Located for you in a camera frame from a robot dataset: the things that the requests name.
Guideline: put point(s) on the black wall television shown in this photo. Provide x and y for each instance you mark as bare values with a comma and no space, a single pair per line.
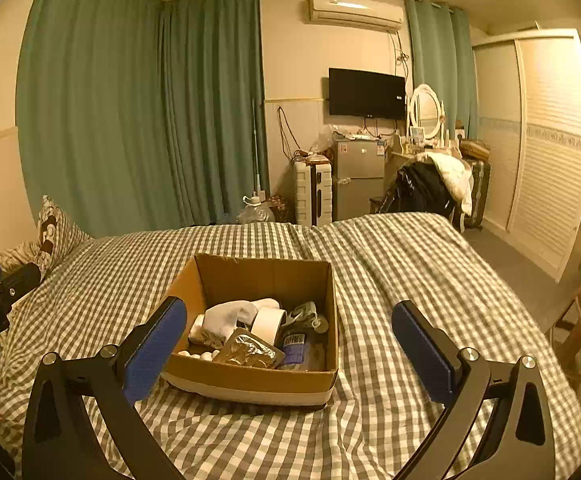
365,92

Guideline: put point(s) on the white oval mirror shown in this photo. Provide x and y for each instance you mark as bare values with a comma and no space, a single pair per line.
425,110

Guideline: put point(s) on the black jacket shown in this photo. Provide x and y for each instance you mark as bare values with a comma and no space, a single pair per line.
415,190

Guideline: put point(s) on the white louvred wardrobe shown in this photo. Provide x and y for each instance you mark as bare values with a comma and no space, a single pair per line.
545,150

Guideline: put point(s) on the cotton swab container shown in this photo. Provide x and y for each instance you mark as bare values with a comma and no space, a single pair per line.
298,349

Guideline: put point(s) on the brown patterned bag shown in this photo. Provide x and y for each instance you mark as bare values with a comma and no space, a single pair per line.
280,209

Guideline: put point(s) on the beige tape roll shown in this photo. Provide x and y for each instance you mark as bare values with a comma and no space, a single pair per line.
266,324

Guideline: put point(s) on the olive hard suitcase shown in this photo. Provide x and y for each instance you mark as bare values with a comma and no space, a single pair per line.
476,190

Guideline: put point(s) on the white air conditioner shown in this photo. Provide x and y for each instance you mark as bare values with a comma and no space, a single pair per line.
353,10

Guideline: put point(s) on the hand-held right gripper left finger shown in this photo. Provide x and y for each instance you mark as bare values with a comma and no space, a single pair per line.
153,355

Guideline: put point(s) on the patterned pillow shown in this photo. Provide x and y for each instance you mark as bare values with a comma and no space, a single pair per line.
58,232

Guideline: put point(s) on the silver foil packet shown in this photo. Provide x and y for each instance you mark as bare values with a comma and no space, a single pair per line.
248,350

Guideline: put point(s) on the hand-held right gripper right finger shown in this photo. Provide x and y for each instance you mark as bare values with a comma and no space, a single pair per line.
423,352

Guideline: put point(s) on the silver small fridge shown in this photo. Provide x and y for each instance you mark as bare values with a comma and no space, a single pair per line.
358,180

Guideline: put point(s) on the large green curtain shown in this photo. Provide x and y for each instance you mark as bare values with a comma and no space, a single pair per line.
120,110

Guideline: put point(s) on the narrow green curtain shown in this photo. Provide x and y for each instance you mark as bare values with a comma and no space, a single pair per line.
435,60

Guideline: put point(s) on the white padded jacket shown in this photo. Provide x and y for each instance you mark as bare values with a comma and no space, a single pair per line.
453,172

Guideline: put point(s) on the white sock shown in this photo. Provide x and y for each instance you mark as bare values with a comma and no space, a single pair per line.
230,315

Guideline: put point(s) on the floral duvet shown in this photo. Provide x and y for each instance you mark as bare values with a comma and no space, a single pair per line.
15,252

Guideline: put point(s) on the clear water jug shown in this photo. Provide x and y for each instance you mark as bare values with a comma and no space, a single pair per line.
254,212

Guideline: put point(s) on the cardboard box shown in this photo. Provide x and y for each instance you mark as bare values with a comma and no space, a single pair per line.
250,280

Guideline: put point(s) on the white ribbed suitcase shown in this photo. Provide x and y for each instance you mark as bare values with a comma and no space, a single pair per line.
313,192

